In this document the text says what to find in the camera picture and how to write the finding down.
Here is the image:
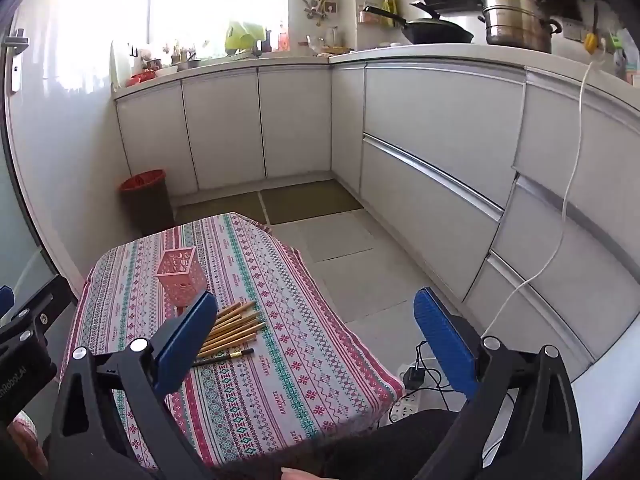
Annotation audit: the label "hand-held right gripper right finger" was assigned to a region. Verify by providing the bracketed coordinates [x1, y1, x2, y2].
[412, 287, 583, 480]

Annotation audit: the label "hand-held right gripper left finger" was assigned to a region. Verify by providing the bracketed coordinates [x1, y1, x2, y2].
[42, 290, 218, 480]

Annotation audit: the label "dark chopstick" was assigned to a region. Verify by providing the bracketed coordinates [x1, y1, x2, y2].
[191, 348, 255, 366]

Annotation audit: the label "pile of bamboo chopsticks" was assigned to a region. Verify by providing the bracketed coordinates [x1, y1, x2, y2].
[199, 301, 268, 358]

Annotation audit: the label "pink plastic basket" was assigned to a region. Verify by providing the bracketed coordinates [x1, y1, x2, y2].
[156, 246, 207, 309]

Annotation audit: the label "white power strip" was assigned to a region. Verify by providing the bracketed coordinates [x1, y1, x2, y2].
[389, 360, 426, 423]

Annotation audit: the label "white framed glass door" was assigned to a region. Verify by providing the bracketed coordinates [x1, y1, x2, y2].
[0, 10, 83, 306]

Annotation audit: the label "patterned striped tablecloth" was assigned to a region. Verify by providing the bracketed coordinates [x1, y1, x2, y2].
[60, 212, 406, 471]

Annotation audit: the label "person's black trouser leg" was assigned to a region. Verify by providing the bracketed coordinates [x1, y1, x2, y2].
[320, 407, 481, 480]

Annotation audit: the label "olive floor mat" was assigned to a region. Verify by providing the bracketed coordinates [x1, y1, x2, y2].
[260, 179, 364, 225]
[174, 192, 268, 226]

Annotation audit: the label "brown trash bin red liner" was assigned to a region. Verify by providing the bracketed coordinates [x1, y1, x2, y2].
[119, 169, 176, 237]

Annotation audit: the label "white kitchen cabinet unit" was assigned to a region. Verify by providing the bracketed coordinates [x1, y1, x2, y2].
[114, 57, 640, 376]

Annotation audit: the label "white kitchen countertop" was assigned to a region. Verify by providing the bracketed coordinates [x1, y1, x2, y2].
[112, 42, 640, 92]

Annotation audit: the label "black wok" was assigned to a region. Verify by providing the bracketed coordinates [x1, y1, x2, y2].
[362, 2, 475, 45]

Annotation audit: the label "steel steamer pot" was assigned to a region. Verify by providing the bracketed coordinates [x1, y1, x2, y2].
[477, 0, 563, 54]

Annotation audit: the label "green hanging item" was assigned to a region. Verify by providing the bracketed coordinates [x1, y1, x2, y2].
[607, 30, 638, 78]

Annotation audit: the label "water heater pipes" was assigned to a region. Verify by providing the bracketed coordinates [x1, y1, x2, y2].
[300, 0, 338, 26]

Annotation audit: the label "black cable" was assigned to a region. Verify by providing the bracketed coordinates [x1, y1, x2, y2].
[415, 342, 516, 456]

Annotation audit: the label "metal door handle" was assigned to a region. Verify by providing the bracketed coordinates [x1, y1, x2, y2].
[7, 30, 30, 93]

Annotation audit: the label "white cable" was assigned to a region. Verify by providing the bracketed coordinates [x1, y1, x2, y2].
[482, 57, 601, 336]

